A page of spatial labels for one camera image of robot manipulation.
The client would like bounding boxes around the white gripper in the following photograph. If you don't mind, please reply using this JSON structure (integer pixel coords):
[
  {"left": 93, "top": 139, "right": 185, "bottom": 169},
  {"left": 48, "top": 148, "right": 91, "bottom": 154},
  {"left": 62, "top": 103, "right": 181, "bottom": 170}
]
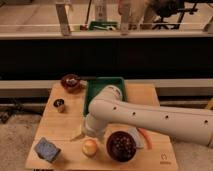
[{"left": 70, "top": 116, "right": 105, "bottom": 145}]

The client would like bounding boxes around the orange yellow apple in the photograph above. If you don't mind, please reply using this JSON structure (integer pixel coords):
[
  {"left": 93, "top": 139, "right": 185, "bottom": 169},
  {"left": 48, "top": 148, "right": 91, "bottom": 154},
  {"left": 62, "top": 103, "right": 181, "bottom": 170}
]
[{"left": 82, "top": 139, "right": 98, "bottom": 157}]

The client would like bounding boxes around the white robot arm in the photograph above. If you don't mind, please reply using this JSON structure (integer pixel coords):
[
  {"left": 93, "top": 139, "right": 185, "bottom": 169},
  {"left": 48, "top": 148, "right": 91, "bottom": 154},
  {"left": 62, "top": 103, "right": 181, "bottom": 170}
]
[{"left": 70, "top": 85, "right": 213, "bottom": 148}]

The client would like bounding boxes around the small metal cup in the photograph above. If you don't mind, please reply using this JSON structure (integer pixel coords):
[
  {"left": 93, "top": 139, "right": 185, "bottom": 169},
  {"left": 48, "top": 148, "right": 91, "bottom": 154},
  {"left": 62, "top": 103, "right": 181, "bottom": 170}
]
[{"left": 53, "top": 99, "right": 65, "bottom": 113}]

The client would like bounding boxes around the dark brown bowl front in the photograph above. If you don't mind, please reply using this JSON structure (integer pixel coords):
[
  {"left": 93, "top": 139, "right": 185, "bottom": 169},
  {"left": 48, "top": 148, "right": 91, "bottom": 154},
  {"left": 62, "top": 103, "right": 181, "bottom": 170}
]
[{"left": 106, "top": 131, "right": 136, "bottom": 162}]

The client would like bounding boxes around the grey cloth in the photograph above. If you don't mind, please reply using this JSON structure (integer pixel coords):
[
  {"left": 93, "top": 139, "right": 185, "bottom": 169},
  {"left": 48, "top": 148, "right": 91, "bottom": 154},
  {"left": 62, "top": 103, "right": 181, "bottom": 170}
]
[{"left": 128, "top": 128, "right": 144, "bottom": 149}]

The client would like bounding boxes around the blue sponge block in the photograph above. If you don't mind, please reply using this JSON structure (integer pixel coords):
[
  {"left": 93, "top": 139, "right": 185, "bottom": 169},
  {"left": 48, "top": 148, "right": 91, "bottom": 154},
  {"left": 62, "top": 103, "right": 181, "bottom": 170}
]
[{"left": 34, "top": 137, "right": 61, "bottom": 163}]

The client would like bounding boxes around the green plastic tray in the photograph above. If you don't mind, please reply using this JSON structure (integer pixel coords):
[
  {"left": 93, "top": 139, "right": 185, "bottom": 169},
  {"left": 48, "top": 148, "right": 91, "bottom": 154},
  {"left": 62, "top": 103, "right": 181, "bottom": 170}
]
[{"left": 83, "top": 77, "right": 127, "bottom": 116}]

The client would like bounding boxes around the orange carrot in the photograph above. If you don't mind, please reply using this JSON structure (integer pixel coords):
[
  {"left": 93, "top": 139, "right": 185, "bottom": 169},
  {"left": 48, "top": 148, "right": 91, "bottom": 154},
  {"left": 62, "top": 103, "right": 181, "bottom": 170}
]
[{"left": 138, "top": 128, "right": 152, "bottom": 150}]

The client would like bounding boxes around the red brown bowl back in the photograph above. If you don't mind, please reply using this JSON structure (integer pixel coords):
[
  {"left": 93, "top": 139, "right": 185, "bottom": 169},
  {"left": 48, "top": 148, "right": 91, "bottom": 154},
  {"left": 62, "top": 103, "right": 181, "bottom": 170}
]
[{"left": 61, "top": 74, "right": 81, "bottom": 93}]

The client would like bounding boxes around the background green tray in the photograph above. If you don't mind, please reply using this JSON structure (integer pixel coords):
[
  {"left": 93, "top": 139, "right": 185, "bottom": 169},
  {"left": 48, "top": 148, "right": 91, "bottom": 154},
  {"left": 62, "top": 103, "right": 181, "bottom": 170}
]
[{"left": 89, "top": 21, "right": 118, "bottom": 31}]

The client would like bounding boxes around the black office chair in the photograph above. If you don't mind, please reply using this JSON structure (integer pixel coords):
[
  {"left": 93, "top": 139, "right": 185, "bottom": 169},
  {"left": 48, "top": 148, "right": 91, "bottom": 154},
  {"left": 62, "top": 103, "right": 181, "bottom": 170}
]
[{"left": 151, "top": 0, "right": 198, "bottom": 30}]

